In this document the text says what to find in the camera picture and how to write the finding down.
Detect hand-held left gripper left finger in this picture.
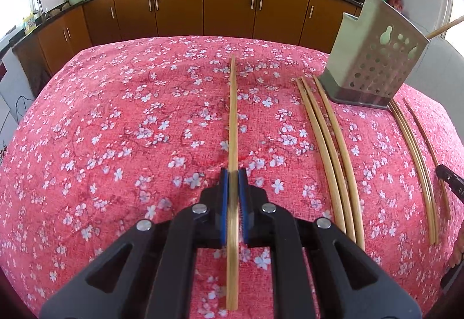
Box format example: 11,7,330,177
39,167,230,319

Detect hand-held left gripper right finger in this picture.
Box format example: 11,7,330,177
237,167,423,319

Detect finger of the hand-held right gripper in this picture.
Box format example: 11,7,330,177
436,164,464,192

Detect long bamboo chopstick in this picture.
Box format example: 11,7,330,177
403,98,451,222
426,15,464,40
388,101,434,246
301,77,358,241
312,76,366,251
225,55,240,313
392,99,438,246
294,77,346,227

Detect perforated beige chopstick holder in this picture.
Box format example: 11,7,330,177
320,0,430,110

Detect person's right hand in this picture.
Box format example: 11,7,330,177
449,231,464,268

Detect red floral tablecloth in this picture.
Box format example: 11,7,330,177
0,35,464,319

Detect brown lower kitchen cabinets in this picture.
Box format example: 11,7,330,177
12,0,365,76

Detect white appliance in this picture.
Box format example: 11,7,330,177
0,48,35,131

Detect yellow detergent bottle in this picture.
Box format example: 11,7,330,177
22,12,37,33

